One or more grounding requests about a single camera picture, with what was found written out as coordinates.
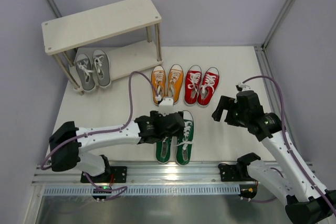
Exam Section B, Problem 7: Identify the green canvas sneaker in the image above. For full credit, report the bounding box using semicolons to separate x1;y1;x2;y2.
175;110;194;166
155;136;172;164

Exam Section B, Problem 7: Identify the grey canvas sneaker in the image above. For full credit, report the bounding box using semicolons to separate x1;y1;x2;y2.
75;54;96;92
92;49;111;88

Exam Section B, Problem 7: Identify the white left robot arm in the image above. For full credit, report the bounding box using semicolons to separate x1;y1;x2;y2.
49;111;184;177

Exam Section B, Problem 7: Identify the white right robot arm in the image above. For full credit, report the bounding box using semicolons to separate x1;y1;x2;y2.
212;90;335;223

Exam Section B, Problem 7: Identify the white wooden shoe shelf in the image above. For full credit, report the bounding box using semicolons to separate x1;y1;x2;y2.
41;0;163;94

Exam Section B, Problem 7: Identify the right red canvas sneaker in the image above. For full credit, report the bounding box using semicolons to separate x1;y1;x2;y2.
197;67;220;107

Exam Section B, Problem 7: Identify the red canvas sneaker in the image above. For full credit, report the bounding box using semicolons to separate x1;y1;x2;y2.
197;67;220;107
184;65;202;106

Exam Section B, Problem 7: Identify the left red canvas sneaker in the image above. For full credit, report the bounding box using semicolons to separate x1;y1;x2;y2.
184;65;202;106

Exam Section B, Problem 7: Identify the right orange canvas sneaker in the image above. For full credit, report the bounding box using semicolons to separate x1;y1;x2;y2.
166;64;184;104

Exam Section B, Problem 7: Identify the orange canvas sneaker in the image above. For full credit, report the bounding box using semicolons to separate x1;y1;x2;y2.
166;64;184;104
151;66;166;105

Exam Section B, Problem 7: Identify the left orange canvas sneaker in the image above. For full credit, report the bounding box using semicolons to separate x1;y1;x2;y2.
151;66;166;105

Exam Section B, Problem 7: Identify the right controller board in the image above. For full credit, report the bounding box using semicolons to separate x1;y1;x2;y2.
239;186;258;199

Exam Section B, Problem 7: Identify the controller board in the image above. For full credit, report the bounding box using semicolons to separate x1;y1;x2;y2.
92;186;112;203
239;186;258;199

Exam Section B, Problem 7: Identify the left controller board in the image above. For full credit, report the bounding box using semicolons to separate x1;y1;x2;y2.
92;186;112;203

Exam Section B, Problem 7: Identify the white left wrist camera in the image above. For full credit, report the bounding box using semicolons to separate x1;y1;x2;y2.
158;98;175;116

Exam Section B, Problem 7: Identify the aluminium mounting rail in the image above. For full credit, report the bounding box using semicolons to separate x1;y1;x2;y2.
31;161;313;186

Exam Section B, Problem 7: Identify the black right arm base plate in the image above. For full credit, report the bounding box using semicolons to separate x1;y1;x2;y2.
218;163;242;182

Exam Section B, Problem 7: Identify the right aluminium frame post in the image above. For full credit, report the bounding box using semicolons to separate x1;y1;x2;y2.
253;0;313;104

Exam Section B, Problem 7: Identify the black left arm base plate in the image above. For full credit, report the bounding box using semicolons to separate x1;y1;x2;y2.
88;166;128;184

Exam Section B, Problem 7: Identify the slotted grey cable duct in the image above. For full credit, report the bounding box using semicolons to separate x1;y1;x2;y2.
43;184;240;196

